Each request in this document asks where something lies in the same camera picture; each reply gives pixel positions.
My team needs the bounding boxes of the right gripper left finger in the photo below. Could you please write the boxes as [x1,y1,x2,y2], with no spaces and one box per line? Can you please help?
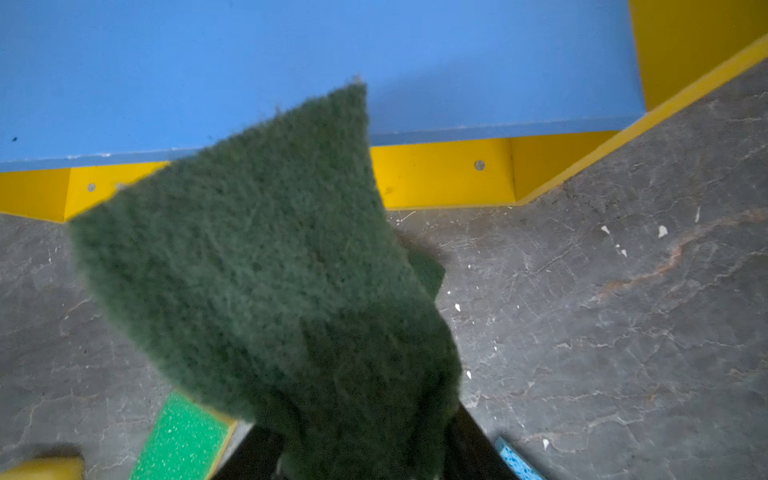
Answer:
[212,426,285,480]

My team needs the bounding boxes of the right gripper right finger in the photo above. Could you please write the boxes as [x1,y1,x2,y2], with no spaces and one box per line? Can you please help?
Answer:
[442,404,519,480]

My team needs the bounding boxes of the bright green sponge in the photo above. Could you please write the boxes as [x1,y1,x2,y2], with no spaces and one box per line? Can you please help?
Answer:
[129,391,237,480]

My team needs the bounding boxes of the dark green sponge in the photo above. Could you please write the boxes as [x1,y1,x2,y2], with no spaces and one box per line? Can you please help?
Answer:
[68,82,462,479]
[405,244,446,300]

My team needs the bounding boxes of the yellow shelf pink blue boards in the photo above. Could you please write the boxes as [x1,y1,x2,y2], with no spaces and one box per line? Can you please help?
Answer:
[1,1,767,222]

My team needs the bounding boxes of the blue sponge right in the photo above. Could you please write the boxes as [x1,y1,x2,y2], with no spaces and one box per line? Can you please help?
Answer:
[494,436,545,480]

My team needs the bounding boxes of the yellow sponge front left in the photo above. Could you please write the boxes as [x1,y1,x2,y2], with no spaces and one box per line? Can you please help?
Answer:
[1,457,85,480]

